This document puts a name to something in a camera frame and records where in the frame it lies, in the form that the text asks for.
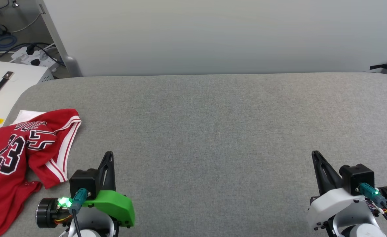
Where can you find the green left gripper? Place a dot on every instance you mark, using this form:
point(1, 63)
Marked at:
point(117, 205)

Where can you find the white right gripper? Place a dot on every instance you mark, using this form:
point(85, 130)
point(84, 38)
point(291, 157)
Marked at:
point(328, 204)

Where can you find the red basketball jersey number 23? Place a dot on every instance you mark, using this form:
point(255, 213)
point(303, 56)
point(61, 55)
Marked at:
point(2, 194)

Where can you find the white equipment box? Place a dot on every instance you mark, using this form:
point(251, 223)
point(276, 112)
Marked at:
point(19, 89)

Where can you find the white power strip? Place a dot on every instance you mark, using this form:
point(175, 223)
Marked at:
point(47, 58)

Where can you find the black power plug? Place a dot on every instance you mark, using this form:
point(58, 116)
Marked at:
point(35, 62)
point(31, 50)

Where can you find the white partition panel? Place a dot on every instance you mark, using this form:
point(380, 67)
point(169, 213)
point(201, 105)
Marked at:
point(213, 36)

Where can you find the silver stand foot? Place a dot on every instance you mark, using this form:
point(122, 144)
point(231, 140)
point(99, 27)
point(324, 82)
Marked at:
point(15, 3)

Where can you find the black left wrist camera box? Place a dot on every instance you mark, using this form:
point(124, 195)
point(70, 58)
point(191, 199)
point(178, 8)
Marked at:
point(83, 181)

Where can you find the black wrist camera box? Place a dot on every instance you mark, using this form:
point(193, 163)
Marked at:
point(83, 181)
point(357, 174)

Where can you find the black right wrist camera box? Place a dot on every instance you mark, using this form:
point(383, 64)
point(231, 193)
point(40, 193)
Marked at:
point(357, 174)

